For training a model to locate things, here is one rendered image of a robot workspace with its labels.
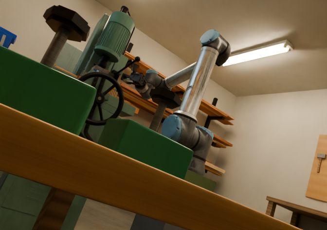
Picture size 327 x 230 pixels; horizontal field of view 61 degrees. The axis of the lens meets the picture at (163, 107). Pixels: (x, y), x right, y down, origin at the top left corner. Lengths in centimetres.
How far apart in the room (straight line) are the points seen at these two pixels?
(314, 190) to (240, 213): 415
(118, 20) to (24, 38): 249
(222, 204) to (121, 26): 182
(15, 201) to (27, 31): 298
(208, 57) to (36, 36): 305
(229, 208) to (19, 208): 156
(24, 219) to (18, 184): 18
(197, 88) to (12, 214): 118
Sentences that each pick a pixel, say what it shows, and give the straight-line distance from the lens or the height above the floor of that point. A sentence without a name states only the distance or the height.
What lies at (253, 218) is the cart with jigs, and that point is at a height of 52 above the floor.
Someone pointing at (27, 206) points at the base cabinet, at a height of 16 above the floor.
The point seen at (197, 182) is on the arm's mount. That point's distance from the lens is 158.
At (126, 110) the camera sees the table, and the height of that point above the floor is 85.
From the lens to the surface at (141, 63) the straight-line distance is 414.
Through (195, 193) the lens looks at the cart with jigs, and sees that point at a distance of 16.
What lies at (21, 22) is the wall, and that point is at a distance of 434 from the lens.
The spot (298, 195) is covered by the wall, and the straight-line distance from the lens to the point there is 445.
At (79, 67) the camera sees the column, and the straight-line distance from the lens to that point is 207.
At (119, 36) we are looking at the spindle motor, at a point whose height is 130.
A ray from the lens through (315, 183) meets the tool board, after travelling 435.
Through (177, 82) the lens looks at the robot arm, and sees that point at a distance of 204.
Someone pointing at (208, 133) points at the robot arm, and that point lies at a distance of 166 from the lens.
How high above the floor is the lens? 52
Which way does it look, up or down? 14 degrees up
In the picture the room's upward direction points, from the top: 21 degrees clockwise
